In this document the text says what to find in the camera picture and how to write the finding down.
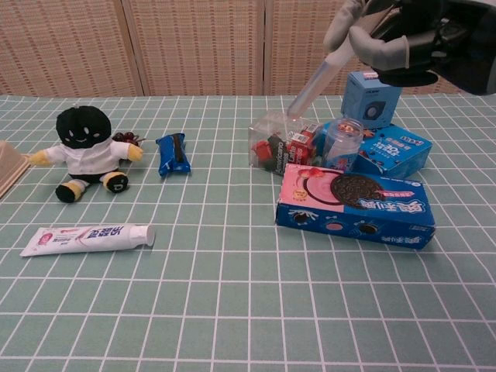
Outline right robot hand grey fingers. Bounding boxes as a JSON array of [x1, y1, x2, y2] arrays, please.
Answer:
[[322, 0, 447, 88]]

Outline clear tube white cap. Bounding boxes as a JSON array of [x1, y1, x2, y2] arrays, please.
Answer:
[[286, 38, 356, 119]]

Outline white toothpaste tube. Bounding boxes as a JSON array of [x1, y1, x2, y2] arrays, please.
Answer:
[[19, 224, 157, 258]]

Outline light blue cube carton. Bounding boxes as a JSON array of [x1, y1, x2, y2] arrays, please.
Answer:
[[340, 71, 404, 129]]

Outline blue Oreo carton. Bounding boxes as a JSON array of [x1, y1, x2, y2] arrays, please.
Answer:
[[350, 123, 433, 180]]

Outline clear plastic jar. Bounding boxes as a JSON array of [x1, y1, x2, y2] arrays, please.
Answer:
[[320, 117, 365, 171]]

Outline red Latte coffee packet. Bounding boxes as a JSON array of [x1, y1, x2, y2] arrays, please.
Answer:
[[286, 129, 321, 166]]

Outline clear plastic bag of snacks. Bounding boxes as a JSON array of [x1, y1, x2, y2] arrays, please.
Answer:
[[247, 111, 325, 176]]

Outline black Americano coffee packet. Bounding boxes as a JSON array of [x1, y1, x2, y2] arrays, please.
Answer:
[[266, 133, 292, 177]]

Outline pink and blue Oreo box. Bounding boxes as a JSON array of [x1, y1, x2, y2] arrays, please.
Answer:
[[274, 162, 436, 252]]

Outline bamboo folding screen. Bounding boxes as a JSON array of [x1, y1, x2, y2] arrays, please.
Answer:
[[0, 0, 496, 98]]

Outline small blue Oreo snack packet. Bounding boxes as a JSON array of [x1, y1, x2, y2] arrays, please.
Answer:
[[155, 133, 192, 178]]

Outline green grid tablecloth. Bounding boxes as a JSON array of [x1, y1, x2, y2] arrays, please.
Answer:
[[0, 91, 496, 372]]

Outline black-headed plush doll white coat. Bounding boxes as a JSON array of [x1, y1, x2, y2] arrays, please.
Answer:
[[29, 105, 144, 204]]

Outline dark red bead hair tie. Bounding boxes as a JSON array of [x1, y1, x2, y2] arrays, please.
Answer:
[[112, 131, 146, 148]]

